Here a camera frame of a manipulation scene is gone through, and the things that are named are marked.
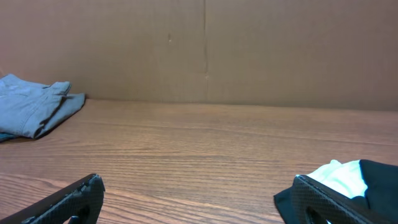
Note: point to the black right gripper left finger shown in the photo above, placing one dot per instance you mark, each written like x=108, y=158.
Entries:
x=80, y=202

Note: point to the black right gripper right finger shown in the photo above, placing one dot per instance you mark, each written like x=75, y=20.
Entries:
x=314, y=202

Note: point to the grey cotton shorts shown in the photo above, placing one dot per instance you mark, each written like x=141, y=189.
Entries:
x=31, y=110

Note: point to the black and blue shirt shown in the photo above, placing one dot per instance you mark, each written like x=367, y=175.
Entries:
x=369, y=184

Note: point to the folded blue denim shorts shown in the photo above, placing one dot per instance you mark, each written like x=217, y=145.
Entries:
x=6, y=137

